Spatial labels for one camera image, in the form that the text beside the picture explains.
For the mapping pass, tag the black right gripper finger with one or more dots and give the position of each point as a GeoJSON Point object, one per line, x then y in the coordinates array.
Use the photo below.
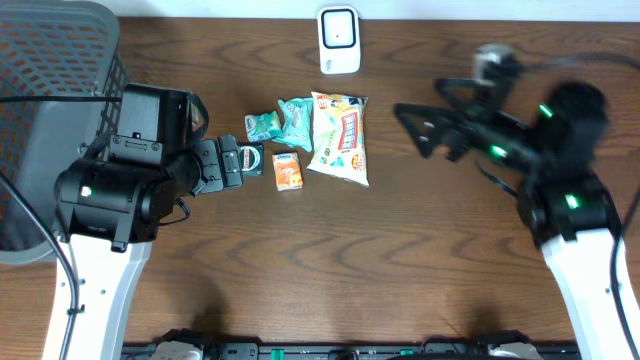
{"type": "Point", "coordinates": [463, 94]}
{"type": "Point", "coordinates": [431, 127]}

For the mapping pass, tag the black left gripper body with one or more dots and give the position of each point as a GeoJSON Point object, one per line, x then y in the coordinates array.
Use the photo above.
{"type": "Point", "coordinates": [213, 177]}

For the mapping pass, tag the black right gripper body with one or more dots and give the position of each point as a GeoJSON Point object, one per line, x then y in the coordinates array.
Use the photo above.
{"type": "Point", "coordinates": [503, 136]}

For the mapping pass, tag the teal wet wipes pack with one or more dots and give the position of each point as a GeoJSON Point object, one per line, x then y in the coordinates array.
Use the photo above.
{"type": "Point", "coordinates": [296, 131]}

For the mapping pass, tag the large yellow wipes pack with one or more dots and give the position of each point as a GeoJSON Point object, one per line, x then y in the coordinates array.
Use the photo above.
{"type": "Point", "coordinates": [338, 137]}

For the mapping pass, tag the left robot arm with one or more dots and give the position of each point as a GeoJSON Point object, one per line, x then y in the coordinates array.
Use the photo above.
{"type": "Point", "coordinates": [111, 203]}

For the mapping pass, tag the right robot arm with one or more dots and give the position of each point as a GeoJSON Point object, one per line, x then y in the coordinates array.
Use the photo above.
{"type": "Point", "coordinates": [568, 210]}

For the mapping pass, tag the white barcode scanner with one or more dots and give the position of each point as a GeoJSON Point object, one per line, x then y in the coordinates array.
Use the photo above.
{"type": "Point", "coordinates": [339, 40]}

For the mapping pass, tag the dark green round-label pack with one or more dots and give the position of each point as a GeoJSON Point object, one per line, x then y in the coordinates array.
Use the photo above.
{"type": "Point", "coordinates": [251, 159]}

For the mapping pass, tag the blue Kleenex tissue pack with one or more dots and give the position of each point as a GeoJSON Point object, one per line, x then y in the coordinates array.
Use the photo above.
{"type": "Point", "coordinates": [262, 127]}

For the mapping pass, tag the orange Kleenex tissue pack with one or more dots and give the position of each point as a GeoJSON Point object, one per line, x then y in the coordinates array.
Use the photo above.
{"type": "Point", "coordinates": [288, 175]}

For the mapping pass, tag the grey plastic basket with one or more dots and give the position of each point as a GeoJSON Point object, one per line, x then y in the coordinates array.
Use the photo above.
{"type": "Point", "coordinates": [61, 77]}

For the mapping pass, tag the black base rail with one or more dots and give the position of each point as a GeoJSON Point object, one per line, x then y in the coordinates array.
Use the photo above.
{"type": "Point", "coordinates": [186, 344]}

